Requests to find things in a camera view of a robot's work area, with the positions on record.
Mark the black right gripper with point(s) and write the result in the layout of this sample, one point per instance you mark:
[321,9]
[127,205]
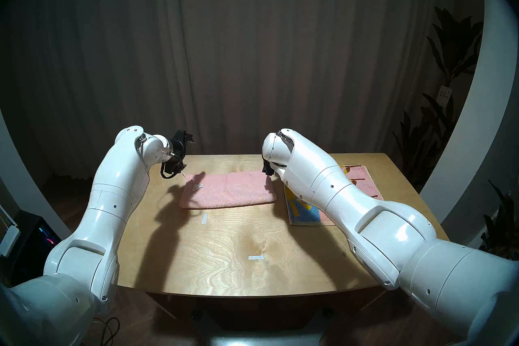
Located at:
[267,169]

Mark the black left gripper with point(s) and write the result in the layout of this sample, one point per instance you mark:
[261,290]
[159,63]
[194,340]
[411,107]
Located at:
[178,150]

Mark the plain pink towel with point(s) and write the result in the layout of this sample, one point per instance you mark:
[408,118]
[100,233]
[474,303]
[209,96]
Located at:
[231,191]

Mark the sun and flower print towel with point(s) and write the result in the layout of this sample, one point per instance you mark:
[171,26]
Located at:
[300,211]

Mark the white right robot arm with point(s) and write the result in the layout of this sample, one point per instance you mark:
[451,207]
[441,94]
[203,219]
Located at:
[365,219]

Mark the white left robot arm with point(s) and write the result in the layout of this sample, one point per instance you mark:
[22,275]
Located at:
[109,195]

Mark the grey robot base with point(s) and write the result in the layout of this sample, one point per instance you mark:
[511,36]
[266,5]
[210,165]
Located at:
[259,335]

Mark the grey pleated curtain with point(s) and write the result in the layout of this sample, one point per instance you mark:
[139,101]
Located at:
[251,49]

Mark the tall dark leafy plant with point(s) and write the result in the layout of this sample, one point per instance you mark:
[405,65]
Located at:
[429,142]

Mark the black computer tower with lights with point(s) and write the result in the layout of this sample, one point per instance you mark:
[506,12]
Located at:
[32,239]

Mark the white paper plant tag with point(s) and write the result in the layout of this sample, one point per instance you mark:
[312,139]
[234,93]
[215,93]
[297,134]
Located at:
[444,96]

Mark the small white box device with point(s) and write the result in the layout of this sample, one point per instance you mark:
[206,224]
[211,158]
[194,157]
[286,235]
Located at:
[9,241]

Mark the dark plant in white pot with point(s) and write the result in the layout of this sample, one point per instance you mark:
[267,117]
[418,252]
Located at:
[502,227]

